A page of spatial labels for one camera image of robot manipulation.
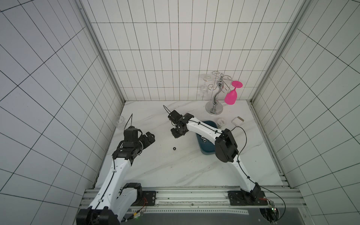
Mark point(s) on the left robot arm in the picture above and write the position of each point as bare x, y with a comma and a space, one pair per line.
114, 198

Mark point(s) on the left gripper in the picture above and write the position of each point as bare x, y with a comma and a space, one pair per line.
146, 142

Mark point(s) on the aluminium mounting rail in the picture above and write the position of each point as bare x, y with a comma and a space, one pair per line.
215, 200

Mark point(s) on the chrome wine glass rack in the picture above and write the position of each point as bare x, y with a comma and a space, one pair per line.
221, 85

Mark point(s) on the clear glass tumbler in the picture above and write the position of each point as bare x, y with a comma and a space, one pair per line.
120, 122

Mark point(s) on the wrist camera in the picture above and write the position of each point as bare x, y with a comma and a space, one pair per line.
131, 134
174, 117

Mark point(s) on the small white box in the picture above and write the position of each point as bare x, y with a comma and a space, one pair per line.
237, 121

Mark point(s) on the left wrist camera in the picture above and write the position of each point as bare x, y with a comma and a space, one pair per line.
131, 134

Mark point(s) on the clear hanging wine glass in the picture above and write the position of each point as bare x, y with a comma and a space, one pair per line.
205, 83

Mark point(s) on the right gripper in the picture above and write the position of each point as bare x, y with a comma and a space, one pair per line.
177, 123

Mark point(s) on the pink wine glass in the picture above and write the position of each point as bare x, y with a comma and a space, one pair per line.
231, 97

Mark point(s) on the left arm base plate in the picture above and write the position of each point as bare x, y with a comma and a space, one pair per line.
145, 198

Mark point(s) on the clear plastic cup with label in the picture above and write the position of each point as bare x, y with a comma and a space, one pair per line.
221, 122

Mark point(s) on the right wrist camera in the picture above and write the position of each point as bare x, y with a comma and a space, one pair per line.
174, 117

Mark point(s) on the teal storage box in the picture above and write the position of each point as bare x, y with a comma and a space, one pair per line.
207, 147

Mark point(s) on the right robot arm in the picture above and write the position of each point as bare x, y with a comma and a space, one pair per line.
226, 148

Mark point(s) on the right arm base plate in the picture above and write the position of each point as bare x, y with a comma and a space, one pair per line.
241, 198

